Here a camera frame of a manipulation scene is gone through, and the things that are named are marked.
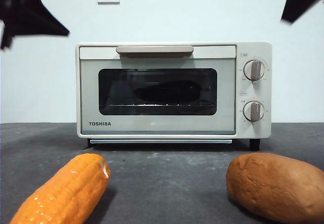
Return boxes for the orange corn cob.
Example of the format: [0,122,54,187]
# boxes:
[9,153,111,224]

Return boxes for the wire oven rack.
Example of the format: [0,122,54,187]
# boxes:
[105,103,217,108]

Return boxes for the brown potato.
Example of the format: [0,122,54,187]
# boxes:
[226,152,324,224]

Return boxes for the metal crumb tray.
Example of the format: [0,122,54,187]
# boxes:
[90,139,233,144]

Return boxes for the cream Toshiba toaster oven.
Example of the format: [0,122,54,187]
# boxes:
[75,41,273,151]

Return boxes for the cream timer knob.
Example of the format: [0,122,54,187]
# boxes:
[242,101,265,122]

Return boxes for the purple eggplant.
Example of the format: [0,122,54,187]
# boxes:
[133,80,200,103]

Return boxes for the grey glass oven door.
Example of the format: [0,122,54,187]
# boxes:
[79,46,237,136]

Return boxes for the cream temperature knob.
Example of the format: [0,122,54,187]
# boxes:
[243,60,265,81]

